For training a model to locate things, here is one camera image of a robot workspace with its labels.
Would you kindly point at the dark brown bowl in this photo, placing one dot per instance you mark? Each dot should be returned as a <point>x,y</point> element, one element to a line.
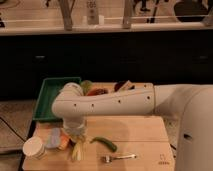
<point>119,84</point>

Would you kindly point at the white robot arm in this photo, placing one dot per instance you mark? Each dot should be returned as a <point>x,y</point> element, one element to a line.
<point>192,103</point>

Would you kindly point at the wooden block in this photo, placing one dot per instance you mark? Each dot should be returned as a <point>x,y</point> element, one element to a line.
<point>126,86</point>

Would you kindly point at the green plastic tray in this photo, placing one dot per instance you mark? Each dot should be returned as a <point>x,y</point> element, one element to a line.
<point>48,92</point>

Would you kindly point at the orange bowl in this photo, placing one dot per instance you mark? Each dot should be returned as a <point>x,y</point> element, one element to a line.
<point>97,91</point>

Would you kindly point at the blue grey cloth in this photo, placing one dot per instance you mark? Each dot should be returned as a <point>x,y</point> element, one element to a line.
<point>53,140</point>

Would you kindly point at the green apple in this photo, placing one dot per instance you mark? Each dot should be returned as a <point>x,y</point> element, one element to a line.
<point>86,86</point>

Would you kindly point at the yellow banana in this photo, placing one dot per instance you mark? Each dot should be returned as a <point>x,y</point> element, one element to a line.
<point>78,151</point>

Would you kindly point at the translucent yellowish gripper fingers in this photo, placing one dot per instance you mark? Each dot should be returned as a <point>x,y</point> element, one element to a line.
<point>75,138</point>

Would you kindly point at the metal fork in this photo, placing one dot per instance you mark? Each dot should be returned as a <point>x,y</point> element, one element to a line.
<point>109,159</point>

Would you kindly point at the green chili pepper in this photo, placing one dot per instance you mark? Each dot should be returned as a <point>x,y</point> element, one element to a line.
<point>109,144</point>

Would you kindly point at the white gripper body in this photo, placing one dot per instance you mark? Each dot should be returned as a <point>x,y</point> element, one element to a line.
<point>74,125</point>

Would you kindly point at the white paper cup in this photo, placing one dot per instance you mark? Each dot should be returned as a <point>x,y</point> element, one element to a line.
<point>34,147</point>

